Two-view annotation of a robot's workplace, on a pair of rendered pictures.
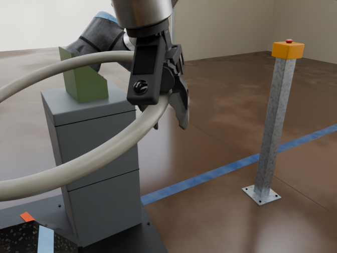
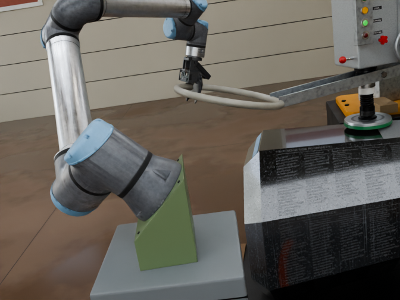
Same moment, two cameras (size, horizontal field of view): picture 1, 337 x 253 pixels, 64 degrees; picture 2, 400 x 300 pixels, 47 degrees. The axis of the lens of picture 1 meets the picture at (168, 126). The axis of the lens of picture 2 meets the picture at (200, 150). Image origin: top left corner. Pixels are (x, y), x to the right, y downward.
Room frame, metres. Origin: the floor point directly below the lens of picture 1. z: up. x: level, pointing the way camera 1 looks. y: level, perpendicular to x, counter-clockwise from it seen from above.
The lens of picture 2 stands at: (2.31, 1.22, 1.50)
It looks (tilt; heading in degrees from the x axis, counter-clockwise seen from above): 17 degrees down; 214
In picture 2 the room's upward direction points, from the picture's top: 9 degrees counter-clockwise
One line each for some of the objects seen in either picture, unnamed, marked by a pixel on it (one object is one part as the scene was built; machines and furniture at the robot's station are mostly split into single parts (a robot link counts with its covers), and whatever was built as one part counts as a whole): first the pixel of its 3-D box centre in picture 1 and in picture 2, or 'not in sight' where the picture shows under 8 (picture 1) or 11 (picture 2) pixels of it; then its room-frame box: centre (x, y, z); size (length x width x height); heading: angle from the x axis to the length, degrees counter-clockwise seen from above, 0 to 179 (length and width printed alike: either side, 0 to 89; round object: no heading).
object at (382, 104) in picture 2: not in sight; (382, 105); (-0.43, 0.68, 0.81); 0.20 x 0.10 x 0.05; 32
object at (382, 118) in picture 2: not in sight; (367, 119); (0.08, 0.71, 0.87); 0.21 x 0.21 x 0.01
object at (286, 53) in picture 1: (273, 127); not in sight; (1.59, -0.69, 0.54); 0.20 x 0.20 x 1.09; 24
